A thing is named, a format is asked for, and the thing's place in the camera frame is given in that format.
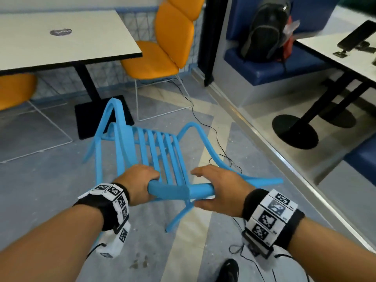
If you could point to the white table with black base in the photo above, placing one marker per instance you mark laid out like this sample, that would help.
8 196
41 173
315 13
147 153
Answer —
58 38

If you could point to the black phone on stand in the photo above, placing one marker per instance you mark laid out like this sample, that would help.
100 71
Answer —
357 36

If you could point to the person's left hand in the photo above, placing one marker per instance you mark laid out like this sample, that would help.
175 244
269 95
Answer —
138 180

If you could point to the person's left forearm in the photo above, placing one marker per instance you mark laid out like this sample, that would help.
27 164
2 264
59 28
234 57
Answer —
47 243

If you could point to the left wrist marker tracker band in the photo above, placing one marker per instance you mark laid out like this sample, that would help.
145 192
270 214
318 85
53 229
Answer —
113 211

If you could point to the blue chair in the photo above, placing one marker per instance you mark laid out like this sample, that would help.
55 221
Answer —
164 152

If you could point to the black pillar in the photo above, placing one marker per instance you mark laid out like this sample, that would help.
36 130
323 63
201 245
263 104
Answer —
212 38

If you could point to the blue bench seat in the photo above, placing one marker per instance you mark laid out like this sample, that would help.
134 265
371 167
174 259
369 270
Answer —
279 66

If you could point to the grey oval sticker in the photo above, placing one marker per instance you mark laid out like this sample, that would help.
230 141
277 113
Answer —
60 32

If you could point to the black backpack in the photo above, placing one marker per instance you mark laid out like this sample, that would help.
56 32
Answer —
265 29

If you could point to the right wrist marker tracker band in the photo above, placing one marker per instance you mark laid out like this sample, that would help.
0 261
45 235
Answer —
270 217

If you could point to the person's black shoe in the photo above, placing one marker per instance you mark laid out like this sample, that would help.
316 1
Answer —
228 271

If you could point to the person's right forearm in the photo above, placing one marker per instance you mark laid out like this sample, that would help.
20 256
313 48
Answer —
332 252

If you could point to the red bag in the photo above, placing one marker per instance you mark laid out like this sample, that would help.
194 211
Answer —
289 41

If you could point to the person's right hand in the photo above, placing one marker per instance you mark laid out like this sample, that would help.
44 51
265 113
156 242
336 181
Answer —
224 192

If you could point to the white table with round bases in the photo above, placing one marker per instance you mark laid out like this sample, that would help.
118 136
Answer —
337 55

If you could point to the wrist marker tracker band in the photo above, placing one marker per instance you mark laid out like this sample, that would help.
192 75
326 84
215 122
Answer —
113 211
270 217

